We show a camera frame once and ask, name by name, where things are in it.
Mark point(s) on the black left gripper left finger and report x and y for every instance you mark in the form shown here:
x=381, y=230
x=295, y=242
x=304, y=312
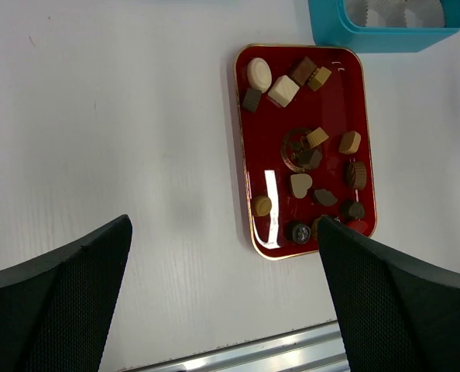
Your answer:
x=56, y=309

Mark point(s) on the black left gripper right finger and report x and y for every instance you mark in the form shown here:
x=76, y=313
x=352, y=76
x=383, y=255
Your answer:
x=395, y=312

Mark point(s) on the beige heart chocolate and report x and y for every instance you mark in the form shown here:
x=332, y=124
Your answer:
x=300, y=185

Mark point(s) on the dark house-shaped chocolate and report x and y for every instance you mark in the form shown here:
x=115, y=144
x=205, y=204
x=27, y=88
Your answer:
x=309, y=159

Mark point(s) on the tan rounded chocolate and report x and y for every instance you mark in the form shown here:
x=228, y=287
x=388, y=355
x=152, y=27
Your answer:
x=350, y=143

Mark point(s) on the golden fluted chocolate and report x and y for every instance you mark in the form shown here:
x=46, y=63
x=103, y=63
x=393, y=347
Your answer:
x=316, y=137

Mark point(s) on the brown square chocolate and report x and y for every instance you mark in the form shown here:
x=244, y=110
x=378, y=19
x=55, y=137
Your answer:
x=302, y=71

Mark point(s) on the red lips chocolate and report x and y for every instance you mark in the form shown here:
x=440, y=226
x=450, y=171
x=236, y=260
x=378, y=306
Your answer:
x=359, y=226

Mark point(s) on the dark crown chocolate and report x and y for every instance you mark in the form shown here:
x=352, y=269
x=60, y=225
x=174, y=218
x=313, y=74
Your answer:
x=353, y=210

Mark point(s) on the golden scalloped round chocolate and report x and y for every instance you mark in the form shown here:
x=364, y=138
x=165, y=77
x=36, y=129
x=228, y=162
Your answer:
x=314, y=228

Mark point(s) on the foil-wrapped round chocolate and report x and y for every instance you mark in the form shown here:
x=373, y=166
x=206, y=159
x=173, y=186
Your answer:
x=298, y=232

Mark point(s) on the grey-brown leaf chocolate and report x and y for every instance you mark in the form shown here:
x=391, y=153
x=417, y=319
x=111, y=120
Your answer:
x=324, y=197

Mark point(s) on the brown striped chocolate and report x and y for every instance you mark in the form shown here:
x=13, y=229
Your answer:
x=356, y=175

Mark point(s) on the golden shell chocolate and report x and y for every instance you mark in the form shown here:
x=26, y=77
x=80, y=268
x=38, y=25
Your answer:
x=261, y=206

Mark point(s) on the golden square chocolate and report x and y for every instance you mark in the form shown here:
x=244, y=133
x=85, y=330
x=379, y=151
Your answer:
x=318, y=78

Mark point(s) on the white square chocolate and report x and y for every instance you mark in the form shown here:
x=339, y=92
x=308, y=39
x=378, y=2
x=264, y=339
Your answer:
x=283, y=91

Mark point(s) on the dark ridged cup chocolate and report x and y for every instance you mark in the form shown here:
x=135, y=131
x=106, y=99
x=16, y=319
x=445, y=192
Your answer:
x=251, y=99

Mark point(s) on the white oval chocolate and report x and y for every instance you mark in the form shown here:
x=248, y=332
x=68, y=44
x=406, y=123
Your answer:
x=259, y=74

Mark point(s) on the red rectangular tray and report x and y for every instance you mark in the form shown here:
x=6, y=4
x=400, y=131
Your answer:
x=272, y=137

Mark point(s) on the teal square tin box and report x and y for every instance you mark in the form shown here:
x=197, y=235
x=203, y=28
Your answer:
x=331, y=26

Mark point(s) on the white paper cup liner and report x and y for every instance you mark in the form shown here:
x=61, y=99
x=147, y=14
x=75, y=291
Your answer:
x=424, y=14
x=392, y=12
x=364, y=13

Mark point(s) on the aluminium front rail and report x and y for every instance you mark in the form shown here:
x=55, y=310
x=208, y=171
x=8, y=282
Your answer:
x=315, y=348

